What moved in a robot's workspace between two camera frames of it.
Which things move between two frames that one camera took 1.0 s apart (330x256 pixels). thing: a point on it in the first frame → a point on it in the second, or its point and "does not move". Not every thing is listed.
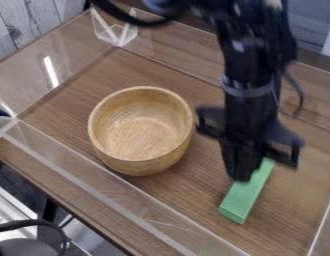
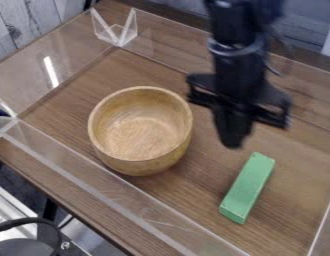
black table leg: [49, 211] does not move
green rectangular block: [243, 194] does not move
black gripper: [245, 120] → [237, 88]
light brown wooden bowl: [140, 129] does not move
